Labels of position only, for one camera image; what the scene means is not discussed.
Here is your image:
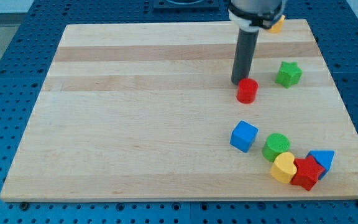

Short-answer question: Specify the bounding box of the green star block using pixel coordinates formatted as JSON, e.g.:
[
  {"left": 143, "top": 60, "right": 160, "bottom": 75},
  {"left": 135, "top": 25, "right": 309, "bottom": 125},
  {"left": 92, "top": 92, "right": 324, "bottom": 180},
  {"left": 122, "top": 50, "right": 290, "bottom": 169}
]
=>
[{"left": 275, "top": 62, "right": 303, "bottom": 88}]

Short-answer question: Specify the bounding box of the red star block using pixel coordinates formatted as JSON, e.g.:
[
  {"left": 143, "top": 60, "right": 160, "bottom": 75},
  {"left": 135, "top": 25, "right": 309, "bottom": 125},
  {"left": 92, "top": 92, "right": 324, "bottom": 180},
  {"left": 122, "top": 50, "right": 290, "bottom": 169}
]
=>
[{"left": 290, "top": 156, "right": 325, "bottom": 191}]

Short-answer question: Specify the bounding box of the wooden board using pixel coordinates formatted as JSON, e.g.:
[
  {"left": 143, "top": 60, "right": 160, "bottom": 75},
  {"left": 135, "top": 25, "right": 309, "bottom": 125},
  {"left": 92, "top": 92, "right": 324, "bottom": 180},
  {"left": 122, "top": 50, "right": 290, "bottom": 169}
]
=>
[{"left": 0, "top": 19, "right": 358, "bottom": 202}]

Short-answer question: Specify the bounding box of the blue cube block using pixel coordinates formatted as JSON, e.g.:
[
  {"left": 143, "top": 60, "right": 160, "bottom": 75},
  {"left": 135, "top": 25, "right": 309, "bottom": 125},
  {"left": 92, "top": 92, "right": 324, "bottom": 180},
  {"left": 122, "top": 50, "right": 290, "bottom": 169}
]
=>
[{"left": 229, "top": 121, "right": 259, "bottom": 153}]

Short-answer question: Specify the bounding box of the red cylinder block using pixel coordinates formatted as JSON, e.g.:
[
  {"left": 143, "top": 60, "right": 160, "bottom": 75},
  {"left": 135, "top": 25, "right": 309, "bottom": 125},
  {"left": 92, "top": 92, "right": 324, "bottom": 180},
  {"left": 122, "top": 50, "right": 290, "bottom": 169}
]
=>
[{"left": 236, "top": 78, "right": 259, "bottom": 104}]

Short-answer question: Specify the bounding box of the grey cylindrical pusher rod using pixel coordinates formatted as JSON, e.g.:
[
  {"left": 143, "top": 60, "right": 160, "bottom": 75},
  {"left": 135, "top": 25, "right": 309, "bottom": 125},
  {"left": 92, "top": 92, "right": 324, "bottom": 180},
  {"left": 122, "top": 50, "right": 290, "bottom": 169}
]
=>
[{"left": 231, "top": 29, "right": 259, "bottom": 85}]

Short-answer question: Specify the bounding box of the green cylinder block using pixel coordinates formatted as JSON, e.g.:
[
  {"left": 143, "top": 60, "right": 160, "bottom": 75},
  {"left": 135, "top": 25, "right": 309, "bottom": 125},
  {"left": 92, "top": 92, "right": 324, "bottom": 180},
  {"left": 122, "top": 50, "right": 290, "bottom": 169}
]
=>
[{"left": 262, "top": 133, "right": 290, "bottom": 162}]

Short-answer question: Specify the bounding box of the yellow heart block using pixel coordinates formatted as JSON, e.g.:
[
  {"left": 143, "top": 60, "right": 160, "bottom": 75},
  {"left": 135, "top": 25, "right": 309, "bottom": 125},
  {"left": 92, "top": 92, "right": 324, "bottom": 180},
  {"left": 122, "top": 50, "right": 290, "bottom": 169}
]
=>
[{"left": 270, "top": 152, "right": 298, "bottom": 184}]

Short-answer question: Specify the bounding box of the yellow block at back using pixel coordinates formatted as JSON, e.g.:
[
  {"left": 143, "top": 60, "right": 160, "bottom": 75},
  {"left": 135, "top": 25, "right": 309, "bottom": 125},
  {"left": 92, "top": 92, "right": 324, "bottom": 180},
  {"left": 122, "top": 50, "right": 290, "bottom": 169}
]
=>
[{"left": 267, "top": 15, "right": 285, "bottom": 34}]

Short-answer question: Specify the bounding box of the blue triangle block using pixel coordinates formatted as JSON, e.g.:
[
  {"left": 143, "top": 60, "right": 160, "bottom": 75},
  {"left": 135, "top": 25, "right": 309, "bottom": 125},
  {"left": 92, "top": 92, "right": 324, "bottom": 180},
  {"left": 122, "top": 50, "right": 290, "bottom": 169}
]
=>
[{"left": 306, "top": 150, "right": 335, "bottom": 180}]

